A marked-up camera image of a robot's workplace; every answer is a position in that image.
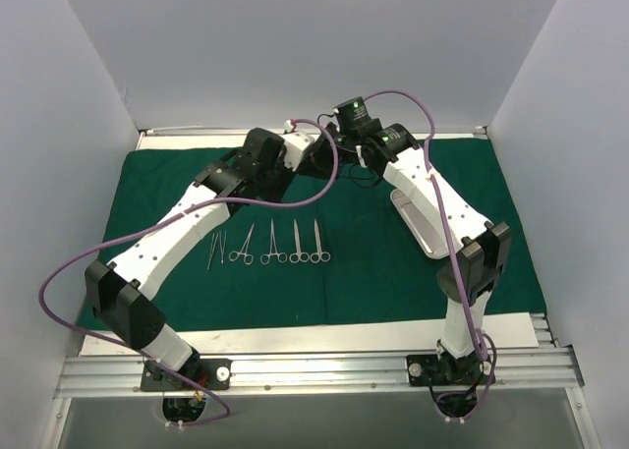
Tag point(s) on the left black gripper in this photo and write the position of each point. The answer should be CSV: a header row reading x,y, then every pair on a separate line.
x,y
272,182

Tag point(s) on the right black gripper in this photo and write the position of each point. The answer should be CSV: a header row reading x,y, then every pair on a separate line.
x,y
342,150

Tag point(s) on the dark green surgical cloth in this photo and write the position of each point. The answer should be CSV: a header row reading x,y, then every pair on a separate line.
x,y
377,271

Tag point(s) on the steel hemostat forceps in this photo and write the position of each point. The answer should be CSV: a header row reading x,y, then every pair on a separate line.
x,y
243,253
274,253

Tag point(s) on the steel surgical scissors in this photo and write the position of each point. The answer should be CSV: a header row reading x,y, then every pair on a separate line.
x,y
298,255
319,255

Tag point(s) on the steel tweezers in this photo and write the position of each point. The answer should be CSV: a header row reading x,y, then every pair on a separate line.
x,y
212,250
222,240

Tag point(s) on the steel instrument tray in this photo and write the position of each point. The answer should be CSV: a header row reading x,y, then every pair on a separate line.
x,y
433,246

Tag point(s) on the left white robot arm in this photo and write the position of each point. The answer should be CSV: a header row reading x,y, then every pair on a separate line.
x,y
122,289

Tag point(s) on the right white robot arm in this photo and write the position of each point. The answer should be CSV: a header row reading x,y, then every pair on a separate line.
x,y
444,224

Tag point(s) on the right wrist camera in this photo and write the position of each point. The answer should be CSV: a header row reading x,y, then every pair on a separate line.
x,y
354,120

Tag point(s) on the rear aluminium rail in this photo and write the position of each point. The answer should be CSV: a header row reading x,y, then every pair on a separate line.
x,y
160,131

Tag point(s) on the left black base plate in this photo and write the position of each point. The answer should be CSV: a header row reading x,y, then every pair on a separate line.
x,y
213,374

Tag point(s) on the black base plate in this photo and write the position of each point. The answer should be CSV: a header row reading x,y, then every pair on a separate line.
x,y
213,374
444,370

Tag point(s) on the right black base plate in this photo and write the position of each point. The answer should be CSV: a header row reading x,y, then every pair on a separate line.
x,y
444,370

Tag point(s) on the front aluminium rail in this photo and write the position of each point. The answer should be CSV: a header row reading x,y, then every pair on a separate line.
x,y
311,374

